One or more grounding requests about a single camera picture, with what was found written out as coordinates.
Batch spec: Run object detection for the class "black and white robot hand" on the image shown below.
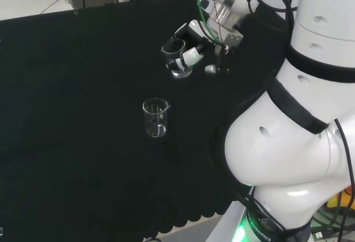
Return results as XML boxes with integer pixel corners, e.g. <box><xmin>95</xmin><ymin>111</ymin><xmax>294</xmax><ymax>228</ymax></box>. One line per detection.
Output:
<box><xmin>165</xmin><ymin>19</ymin><xmax>231</xmax><ymax>77</ymax></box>

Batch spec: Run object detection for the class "small clear glass beaker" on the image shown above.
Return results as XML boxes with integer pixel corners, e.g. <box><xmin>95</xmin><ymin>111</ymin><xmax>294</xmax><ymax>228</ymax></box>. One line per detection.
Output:
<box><xmin>160</xmin><ymin>38</ymin><xmax>194</xmax><ymax>79</ymax></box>

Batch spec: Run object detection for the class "clear graduated glass beaker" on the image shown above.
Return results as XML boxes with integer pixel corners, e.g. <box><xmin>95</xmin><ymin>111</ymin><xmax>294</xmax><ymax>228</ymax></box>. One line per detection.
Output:
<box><xmin>142</xmin><ymin>97</ymin><xmax>171</xmax><ymax>138</ymax></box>

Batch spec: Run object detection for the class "black bench cloth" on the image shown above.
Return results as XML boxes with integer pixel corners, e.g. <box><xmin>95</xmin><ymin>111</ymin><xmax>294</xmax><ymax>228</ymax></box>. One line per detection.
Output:
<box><xmin>0</xmin><ymin>0</ymin><xmax>291</xmax><ymax>242</ymax></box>

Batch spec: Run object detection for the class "yellow stop button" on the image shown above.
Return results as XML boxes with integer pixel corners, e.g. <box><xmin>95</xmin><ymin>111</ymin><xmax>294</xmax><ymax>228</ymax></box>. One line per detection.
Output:
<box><xmin>326</xmin><ymin>188</ymin><xmax>355</xmax><ymax>213</ymax></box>

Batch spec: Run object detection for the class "green cable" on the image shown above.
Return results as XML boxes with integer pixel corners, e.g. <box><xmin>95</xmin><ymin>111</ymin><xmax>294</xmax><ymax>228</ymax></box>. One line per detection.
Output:
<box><xmin>195</xmin><ymin>0</ymin><xmax>223</xmax><ymax>46</ymax></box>

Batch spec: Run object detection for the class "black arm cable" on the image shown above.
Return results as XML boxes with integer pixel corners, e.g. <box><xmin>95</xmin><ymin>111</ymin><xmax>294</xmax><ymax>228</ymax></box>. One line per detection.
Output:
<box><xmin>333</xmin><ymin>118</ymin><xmax>355</xmax><ymax>242</ymax></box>

